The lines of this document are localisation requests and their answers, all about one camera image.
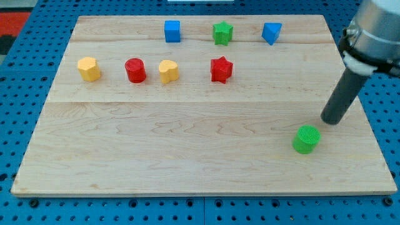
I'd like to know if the red cylinder block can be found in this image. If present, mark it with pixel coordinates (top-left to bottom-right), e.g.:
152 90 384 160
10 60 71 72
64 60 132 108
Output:
124 58 146 83

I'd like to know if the yellow heart block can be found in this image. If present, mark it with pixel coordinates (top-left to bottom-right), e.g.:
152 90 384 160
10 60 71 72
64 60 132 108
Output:
158 60 179 84

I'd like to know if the green star block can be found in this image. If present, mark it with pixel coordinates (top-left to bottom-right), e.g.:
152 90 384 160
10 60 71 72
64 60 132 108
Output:
212 21 233 46

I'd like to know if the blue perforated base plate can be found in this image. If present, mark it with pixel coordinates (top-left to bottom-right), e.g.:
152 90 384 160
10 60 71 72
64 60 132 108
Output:
1 0 399 224

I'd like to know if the red star block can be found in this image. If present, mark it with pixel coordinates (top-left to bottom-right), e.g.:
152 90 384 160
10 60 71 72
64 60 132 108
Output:
210 56 233 84

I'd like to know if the yellow hexagon block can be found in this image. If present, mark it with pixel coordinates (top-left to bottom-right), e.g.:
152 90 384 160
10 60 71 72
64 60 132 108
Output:
77 57 101 82

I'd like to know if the blue cube block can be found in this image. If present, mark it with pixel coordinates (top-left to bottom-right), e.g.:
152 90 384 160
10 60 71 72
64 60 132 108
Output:
164 20 181 43

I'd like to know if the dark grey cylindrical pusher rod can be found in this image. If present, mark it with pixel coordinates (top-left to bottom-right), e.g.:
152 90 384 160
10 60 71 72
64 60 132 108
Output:
321 69 369 125

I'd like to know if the blue triangle block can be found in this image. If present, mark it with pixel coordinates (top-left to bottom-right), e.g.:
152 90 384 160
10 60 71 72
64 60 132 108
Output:
261 22 282 46

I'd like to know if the green cylinder block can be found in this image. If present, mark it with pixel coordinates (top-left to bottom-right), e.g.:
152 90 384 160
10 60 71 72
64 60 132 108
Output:
292 125 321 154

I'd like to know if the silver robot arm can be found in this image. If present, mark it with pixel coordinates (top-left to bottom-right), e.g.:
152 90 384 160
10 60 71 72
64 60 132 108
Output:
321 0 399 124

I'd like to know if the light wooden board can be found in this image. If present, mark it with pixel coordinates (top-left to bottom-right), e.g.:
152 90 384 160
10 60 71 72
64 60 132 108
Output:
11 15 397 198

